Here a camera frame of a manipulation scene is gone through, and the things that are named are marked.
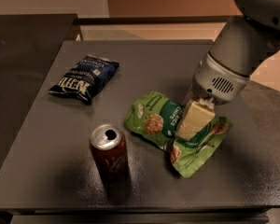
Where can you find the green rice chip bag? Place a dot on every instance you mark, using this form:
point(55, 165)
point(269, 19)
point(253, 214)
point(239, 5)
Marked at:
point(155, 117)

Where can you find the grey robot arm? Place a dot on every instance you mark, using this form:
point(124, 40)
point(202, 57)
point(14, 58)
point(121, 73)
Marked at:
point(243, 44)

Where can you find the blue kettle chip bag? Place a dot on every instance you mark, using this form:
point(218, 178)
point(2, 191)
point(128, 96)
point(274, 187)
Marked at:
point(86, 79)

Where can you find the red coke can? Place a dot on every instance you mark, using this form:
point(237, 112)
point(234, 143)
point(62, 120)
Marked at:
point(109, 150)

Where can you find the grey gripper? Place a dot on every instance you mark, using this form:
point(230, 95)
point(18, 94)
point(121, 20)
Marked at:
point(215, 80)

